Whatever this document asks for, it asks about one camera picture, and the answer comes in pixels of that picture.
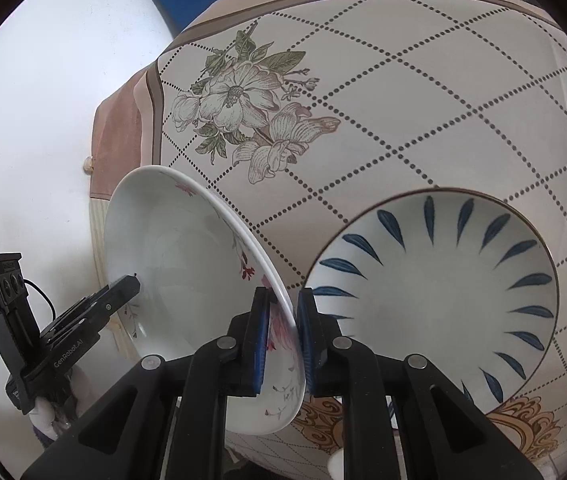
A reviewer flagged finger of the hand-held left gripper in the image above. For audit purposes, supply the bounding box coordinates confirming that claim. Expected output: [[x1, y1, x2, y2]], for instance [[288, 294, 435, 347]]
[[38, 275, 142, 346]]

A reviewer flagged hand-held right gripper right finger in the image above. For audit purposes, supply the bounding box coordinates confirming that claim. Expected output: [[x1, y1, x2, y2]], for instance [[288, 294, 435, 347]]
[[297, 287, 547, 480]]

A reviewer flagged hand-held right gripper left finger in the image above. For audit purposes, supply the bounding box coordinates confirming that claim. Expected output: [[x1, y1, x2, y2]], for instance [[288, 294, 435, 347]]
[[21, 287, 272, 480]]

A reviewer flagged white floral plate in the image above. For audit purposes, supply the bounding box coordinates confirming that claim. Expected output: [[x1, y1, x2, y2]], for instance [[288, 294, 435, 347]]
[[104, 165, 308, 433]]

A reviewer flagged white plate blue leaf pattern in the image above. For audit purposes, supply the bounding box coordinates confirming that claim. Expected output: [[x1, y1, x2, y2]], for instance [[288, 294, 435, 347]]
[[303, 187, 560, 416]]

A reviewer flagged floral checked tablecloth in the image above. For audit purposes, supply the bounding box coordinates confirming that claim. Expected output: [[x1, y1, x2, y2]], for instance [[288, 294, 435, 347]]
[[91, 0, 567, 480]]

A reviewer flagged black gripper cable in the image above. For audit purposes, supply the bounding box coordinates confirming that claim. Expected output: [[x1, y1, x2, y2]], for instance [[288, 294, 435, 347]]
[[26, 280, 57, 333]]

